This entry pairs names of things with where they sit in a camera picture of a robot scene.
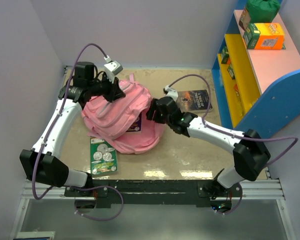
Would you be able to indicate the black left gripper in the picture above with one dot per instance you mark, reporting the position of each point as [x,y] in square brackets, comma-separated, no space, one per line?
[115,91]

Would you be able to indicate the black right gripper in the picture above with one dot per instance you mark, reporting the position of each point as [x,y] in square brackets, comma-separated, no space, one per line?
[150,113]

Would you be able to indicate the purple paperback book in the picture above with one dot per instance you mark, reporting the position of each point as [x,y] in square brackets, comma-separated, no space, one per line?
[136,126]

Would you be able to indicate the pink student backpack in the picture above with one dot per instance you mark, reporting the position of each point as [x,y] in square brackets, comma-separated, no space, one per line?
[110,120]

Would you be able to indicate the dark novel book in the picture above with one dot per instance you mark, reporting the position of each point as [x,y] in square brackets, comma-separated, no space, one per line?
[194,101]

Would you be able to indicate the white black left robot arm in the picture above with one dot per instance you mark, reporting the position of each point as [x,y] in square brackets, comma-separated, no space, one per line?
[42,162]

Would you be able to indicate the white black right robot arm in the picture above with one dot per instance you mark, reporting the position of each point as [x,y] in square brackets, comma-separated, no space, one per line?
[250,154]

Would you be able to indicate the green cloth bag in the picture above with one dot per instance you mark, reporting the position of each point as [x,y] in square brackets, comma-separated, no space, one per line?
[262,11]

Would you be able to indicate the green paperback book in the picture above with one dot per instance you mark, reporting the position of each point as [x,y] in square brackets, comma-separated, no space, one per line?
[103,158]

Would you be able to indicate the orange packet on shelf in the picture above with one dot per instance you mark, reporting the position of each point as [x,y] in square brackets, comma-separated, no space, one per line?
[238,97]

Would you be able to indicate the small green box lower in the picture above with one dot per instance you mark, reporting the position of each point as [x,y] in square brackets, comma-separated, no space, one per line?
[230,71]

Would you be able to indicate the small green box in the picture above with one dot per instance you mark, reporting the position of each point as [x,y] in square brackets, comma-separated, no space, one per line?
[230,71]
[225,56]

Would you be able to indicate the small green box upper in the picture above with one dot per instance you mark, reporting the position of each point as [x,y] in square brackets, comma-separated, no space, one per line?
[225,56]

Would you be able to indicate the blue yellow pink shelf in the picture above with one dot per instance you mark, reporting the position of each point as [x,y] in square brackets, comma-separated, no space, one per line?
[268,82]

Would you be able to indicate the orange green crayon box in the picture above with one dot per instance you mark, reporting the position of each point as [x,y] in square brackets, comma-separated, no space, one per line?
[264,36]

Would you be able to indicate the brown card box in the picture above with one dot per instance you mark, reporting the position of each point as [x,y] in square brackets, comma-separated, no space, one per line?
[244,19]

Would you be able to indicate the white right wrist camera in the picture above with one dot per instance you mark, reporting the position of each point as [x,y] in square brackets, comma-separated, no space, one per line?
[171,92]

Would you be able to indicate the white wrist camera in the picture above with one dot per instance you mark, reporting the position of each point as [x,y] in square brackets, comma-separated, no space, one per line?
[112,68]
[171,92]

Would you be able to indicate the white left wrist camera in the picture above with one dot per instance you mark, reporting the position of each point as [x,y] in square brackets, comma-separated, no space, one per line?
[112,68]

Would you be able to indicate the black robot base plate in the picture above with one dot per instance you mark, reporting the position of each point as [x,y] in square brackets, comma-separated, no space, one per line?
[200,193]

